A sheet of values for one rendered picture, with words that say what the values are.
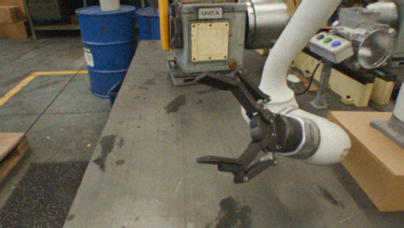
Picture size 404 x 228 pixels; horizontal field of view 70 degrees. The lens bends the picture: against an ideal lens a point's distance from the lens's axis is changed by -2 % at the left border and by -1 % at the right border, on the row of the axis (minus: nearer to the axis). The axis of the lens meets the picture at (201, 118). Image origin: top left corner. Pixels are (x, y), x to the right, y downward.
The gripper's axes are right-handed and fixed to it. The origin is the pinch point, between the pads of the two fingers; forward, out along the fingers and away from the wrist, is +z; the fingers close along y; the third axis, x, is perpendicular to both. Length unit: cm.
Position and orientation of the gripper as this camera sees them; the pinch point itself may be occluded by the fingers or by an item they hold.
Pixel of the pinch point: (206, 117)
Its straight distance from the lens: 46.9
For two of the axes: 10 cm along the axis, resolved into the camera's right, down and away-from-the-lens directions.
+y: 0.2, 9.6, -3.0
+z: -7.8, -1.7, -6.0
